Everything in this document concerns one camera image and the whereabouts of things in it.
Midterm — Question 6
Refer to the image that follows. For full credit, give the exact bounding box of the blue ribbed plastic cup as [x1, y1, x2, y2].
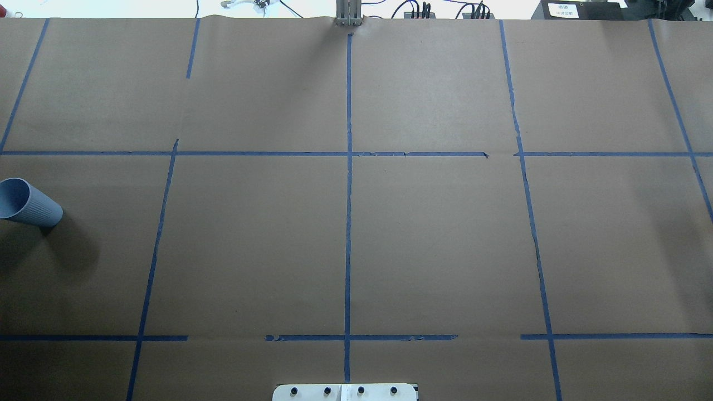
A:
[1, 178, 64, 228]

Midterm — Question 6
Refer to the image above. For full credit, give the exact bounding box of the black connector box left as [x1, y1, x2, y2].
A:
[403, 1, 436, 19]

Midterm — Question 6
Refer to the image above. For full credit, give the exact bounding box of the black connector box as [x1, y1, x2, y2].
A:
[403, 1, 436, 19]
[463, 2, 492, 19]

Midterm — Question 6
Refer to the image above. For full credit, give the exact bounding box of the black connector box right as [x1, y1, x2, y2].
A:
[463, 2, 492, 19]

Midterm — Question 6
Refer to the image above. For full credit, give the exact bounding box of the black box with label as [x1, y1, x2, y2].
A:
[531, 1, 629, 21]

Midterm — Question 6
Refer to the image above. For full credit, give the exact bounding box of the aluminium frame post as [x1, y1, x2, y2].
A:
[335, 0, 363, 26]

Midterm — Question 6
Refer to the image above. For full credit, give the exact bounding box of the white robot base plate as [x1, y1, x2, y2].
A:
[272, 383, 419, 400]

